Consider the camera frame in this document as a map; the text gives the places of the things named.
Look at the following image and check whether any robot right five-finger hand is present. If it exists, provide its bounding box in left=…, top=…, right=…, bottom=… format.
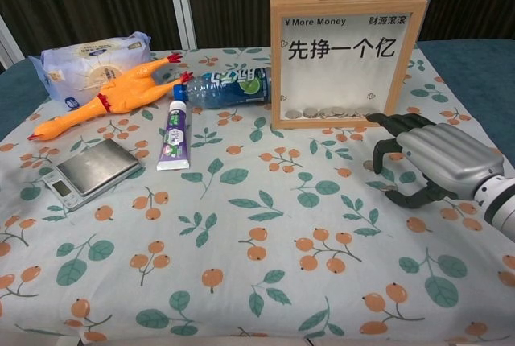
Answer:
left=365, top=111, right=506, bottom=211

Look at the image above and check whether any blue drink bottle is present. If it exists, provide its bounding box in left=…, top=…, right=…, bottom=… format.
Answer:
left=172, top=66, right=274, bottom=110

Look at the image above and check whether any blue white tissue pack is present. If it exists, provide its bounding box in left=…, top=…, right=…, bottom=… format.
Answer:
left=27, top=31, right=153, bottom=112

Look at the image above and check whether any orange rubber chicken toy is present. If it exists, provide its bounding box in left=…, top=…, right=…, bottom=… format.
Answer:
left=27, top=52, right=195, bottom=142

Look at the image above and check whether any purple white toothpaste tube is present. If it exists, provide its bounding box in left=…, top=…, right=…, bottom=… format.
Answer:
left=155, top=99, right=193, bottom=172

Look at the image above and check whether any silver digital pocket scale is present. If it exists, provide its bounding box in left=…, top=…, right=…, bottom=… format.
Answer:
left=39, top=138, right=145, bottom=212

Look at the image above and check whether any floral printed tablecloth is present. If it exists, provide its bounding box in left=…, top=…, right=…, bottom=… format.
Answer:
left=0, top=46, right=515, bottom=346

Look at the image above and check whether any wooden frame money box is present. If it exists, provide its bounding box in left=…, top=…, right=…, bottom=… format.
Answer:
left=269, top=0, right=427, bottom=130

